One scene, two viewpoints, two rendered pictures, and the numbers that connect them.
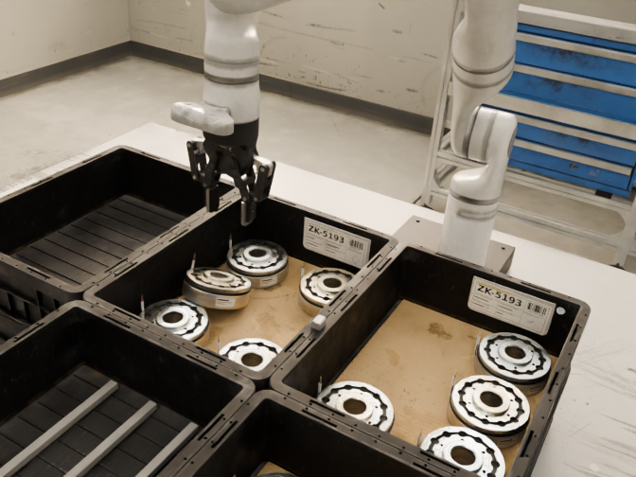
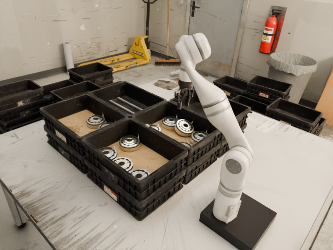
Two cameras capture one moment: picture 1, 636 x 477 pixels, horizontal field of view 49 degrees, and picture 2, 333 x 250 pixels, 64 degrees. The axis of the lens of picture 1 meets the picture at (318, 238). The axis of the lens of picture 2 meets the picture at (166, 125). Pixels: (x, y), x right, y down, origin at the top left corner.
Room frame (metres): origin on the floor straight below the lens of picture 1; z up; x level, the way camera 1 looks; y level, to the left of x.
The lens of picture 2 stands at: (1.05, -1.08, 1.63)
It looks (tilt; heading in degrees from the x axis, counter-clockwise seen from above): 32 degrees down; 103
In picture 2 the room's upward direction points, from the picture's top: 4 degrees clockwise
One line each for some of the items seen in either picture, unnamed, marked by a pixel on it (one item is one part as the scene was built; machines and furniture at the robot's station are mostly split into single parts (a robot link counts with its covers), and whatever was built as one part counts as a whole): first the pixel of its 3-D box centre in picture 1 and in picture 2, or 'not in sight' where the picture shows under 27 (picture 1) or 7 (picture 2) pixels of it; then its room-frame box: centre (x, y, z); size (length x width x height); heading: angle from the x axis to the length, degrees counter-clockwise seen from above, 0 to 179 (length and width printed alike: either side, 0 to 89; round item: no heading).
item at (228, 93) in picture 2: not in sight; (231, 96); (1.16, 1.91, 0.31); 0.40 x 0.30 x 0.34; 152
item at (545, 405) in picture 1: (443, 346); (134, 147); (0.71, -0.17, 0.92); 0.40 x 0.30 x 0.02; 152
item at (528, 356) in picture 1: (515, 353); (138, 176); (0.77, -0.29, 0.86); 0.05 x 0.05 x 0.01
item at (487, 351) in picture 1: (514, 356); (138, 176); (0.77, -0.29, 0.86); 0.10 x 0.10 x 0.01
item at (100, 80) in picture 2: not in sight; (92, 88); (-0.39, 1.43, 0.37); 0.40 x 0.30 x 0.45; 63
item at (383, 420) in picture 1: (354, 410); (129, 141); (0.64, -0.06, 0.86); 0.10 x 0.10 x 0.01
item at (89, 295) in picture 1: (254, 272); (177, 123); (0.85, 0.09, 0.92); 0.40 x 0.30 x 0.02; 152
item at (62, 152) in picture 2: not in sight; (86, 139); (0.36, 0.01, 0.76); 0.40 x 0.30 x 0.12; 152
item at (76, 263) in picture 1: (106, 238); (208, 113); (0.99, 0.36, 0.87); 0.40 x 0.30 x 0.11; 152
